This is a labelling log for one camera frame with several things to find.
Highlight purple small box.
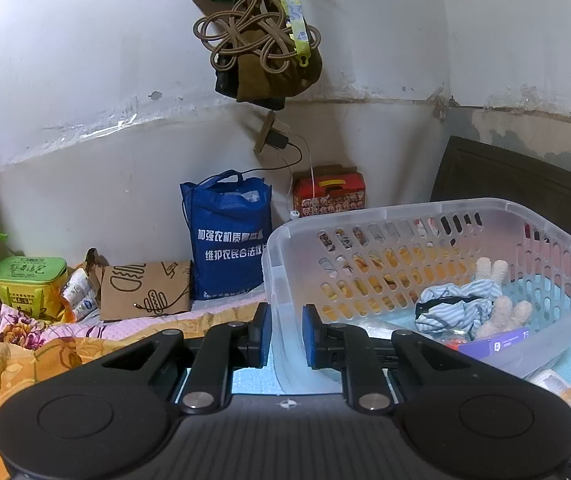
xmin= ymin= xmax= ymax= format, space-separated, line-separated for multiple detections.
xmin=457 ymin=327 xmax=529 ymax=360

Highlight brown paper takeaway bag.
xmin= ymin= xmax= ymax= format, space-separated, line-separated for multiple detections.
xmin=99 ymin=258 xmax=192 ymax=322

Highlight green yellow gift box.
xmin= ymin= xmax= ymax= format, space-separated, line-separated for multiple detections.
xmin=0 ymin=256 xmax=69 ymax=321

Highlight dark wooden headboard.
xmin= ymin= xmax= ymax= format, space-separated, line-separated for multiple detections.
xmin=431 ymin=136 xmax=571 ymax=234

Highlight translucent white plastic basket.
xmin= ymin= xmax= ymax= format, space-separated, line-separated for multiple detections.
xmin=262 ymin=198 xmax=571 ymax=394

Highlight red patterned gift box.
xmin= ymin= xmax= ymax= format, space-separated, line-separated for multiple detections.
xmin=292 ymin=165 xmax=366 ymax=217

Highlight black power adapter with cable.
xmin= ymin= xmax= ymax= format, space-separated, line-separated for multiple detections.
xmin=242 ymin=128 xmax=303 ymax=174

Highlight orange floral blanket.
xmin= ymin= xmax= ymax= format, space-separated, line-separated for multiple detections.
xmin=0 ymin=301 xmax=267 ymax=480

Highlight dark olive hanging bag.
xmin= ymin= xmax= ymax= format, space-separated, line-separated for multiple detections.
xmin=213 ymin=39 xmax=325 ymax=111

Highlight white crumpled snack wrapper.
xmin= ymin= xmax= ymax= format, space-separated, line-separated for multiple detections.
xmin=61 ymin=268 xmax=99 ymax=323

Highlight blue non-woven tote bag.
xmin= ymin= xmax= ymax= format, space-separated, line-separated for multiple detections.
xmin=180 ymin=170 xmax=272 ymax=300

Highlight yellow floral lanyard strap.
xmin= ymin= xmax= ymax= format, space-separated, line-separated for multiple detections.
xmin=272 ymin=0 xmax=313 ymax=68

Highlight beige plush toy striped clothes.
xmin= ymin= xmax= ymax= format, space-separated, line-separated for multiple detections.
xmin=415 ymin=257 xmax=533 ymax=340

